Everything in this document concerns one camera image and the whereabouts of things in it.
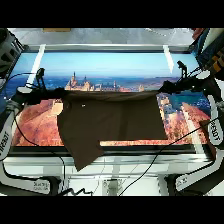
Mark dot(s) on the brown T-shirt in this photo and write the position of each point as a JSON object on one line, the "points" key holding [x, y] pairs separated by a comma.
{"points": [[106, 120]]}

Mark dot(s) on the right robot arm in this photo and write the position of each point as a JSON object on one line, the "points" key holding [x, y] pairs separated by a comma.
{"points": [[214, 128]]}

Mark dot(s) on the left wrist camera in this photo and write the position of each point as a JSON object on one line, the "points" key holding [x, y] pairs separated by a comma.
{"points": [[40, 75]]}

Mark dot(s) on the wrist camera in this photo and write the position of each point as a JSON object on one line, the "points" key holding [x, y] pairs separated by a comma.
{"points": [[181, 67], [40, 75]]}

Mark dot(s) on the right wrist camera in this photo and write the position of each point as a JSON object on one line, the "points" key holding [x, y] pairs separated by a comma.
{"points": [[181, 67]]}

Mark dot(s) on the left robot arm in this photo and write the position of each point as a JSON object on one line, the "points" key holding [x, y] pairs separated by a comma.
{"points": [[7, 131]]}

